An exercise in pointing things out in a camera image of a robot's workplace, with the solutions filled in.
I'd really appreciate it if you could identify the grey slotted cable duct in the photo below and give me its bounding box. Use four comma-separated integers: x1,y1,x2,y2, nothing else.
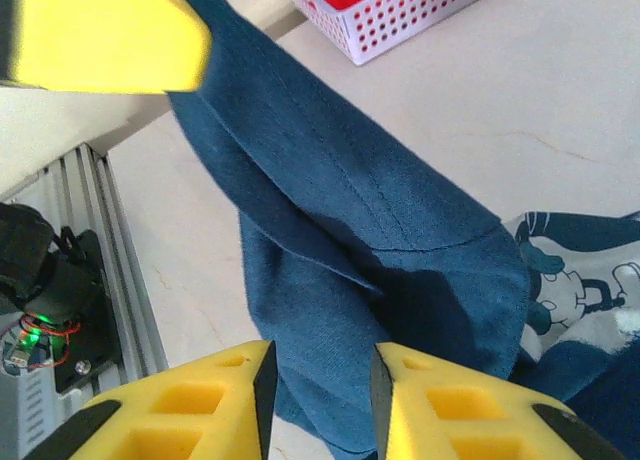
0,372,84,460

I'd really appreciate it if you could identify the lavender perforated plastic basket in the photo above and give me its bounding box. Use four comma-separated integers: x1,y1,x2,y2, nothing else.
287,0,516,66

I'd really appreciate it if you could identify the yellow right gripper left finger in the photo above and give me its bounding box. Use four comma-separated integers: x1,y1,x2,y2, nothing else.
24,338,279,460

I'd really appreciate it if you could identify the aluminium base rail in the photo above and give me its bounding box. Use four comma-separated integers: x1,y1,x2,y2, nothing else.
0,142,174,460

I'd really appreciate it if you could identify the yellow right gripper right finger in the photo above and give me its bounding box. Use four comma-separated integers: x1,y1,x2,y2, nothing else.
370,341,630,460

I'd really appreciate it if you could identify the navy blue t-shirt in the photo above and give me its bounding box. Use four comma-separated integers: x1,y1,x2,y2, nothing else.
167,0,640,460

